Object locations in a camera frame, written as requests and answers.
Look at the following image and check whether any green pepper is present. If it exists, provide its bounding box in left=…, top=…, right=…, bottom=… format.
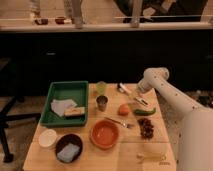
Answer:
left=133, top=108, right=156, bottom=116

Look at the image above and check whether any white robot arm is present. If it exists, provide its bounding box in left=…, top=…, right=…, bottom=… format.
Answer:
left=137, top=67, right=213, bottom=171

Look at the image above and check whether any orange fruit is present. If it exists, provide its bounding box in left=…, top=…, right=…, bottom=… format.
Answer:
left=118, top=104, right=130, bottom=116

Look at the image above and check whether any dark red bowl on shelf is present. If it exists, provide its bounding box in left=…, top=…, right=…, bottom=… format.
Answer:
left=35, top=18, right=48, bottom=25

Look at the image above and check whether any tan sponge block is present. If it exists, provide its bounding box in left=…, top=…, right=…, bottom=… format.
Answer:
left=64, top=107, right=85, bottom=117

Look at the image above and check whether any white folded cloth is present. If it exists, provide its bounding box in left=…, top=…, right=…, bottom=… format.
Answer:
left=51, top=99, right=77, bottom=117

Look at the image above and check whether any brown bowl on shelf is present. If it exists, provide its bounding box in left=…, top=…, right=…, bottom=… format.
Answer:
left=55, top=17, right=66, bottom=25

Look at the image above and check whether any green plastic cup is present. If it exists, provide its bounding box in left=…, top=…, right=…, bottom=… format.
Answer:
left=96, top=81, right=107, bottom=95

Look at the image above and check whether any bunch of dark grapes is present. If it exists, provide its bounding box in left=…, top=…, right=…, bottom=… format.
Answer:
left=138, top=118, right=154, bottom=139

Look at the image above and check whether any yellow banana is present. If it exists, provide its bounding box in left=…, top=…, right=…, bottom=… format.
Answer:
left=136, top=153, right=166, bottom=163

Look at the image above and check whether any white small bowl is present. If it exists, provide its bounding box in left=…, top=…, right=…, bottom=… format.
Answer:
left=38, top=129, right=57, bottom=148

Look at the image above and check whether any blue sponge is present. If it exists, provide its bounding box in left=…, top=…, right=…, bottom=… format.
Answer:
left=57, top=143, right=80, bottom=163

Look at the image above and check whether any small metal cup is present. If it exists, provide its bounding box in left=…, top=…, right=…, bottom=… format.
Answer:
left=96, top=95, right=108, bottom=112

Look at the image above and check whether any black office chair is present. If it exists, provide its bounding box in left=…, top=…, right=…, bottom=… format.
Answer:
left=0, top=57, right=42, bottom=164

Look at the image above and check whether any green plastic tray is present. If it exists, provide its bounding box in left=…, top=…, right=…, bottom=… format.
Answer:
left=40, top=81, right=89, bottom=127

